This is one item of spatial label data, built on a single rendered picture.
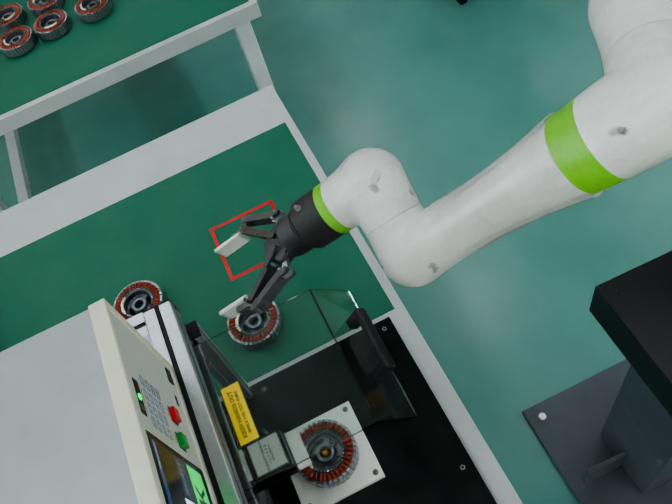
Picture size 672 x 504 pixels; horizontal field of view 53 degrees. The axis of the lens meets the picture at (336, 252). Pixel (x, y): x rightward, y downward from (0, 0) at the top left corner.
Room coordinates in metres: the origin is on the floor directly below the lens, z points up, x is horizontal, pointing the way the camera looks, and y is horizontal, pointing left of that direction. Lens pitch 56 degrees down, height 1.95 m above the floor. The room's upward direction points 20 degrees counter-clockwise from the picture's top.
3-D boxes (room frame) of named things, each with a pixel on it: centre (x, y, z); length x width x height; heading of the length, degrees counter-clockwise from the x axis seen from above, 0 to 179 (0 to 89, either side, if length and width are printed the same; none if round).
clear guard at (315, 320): (0.42, 0.15, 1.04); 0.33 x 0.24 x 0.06; 98
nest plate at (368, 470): (0.39, 0.14, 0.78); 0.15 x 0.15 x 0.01; 8
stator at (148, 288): (0.85, 0.44, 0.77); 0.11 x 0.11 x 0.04
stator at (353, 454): (0.39, 0.14, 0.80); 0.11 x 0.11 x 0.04
